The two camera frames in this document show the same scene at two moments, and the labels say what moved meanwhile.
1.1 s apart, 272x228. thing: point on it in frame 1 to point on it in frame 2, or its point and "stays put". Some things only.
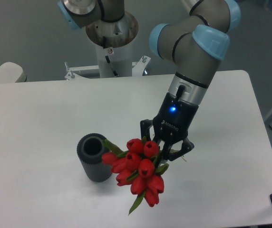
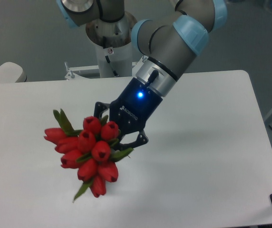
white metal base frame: (139, 67) stays put
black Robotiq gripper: (173, 121) to (131, 113)
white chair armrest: (8, 72) stays put
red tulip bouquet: (138, 165) to (91, 151)
